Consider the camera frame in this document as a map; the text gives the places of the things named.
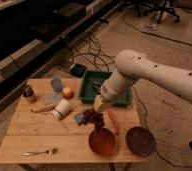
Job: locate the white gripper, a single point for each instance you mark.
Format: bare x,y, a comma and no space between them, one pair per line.
114,90

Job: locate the dark grapes bunch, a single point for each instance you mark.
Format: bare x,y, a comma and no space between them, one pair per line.
90,116

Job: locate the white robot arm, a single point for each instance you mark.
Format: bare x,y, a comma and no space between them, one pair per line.
132,66

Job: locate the red bowl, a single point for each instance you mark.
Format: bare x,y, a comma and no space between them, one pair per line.
102,142

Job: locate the red chili pepper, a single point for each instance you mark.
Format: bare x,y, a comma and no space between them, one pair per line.
114,121

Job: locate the green plastic tray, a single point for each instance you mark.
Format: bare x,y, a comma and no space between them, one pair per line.
86,93

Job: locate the blue sponge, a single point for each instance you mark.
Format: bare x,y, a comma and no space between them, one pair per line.
79,118

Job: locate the apple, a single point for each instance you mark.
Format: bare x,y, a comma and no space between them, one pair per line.
67,92

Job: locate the white paper cup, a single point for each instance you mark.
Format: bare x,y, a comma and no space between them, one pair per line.
62,109

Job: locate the black power box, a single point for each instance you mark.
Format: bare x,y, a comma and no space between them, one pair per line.
78,70

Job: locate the clear plastic lid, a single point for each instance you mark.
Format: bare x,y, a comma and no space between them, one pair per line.
52,98

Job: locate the banana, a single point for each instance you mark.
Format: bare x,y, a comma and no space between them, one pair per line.
42,109

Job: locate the wooden table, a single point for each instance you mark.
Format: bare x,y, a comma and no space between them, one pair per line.
33,132

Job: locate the silver fork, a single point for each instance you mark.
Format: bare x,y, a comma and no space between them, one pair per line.
50,151

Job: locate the small dark-lidded jar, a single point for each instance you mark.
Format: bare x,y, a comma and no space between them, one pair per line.
28,94

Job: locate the black office chair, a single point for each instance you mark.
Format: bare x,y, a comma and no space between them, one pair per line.
145,7

